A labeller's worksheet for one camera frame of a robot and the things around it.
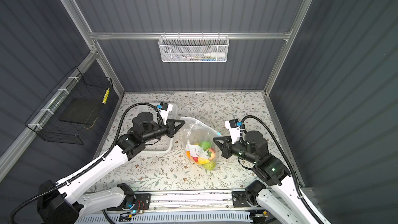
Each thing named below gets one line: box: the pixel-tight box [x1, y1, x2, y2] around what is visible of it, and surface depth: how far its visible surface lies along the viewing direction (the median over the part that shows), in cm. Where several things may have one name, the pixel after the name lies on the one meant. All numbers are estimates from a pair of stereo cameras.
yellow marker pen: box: [102, 87, 110, 105], surface depth 84 cm
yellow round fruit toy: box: [197, 157, 210, 165], surface depth 79 cm
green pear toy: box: [203, 161, 217, 171], surface depth 80 cm
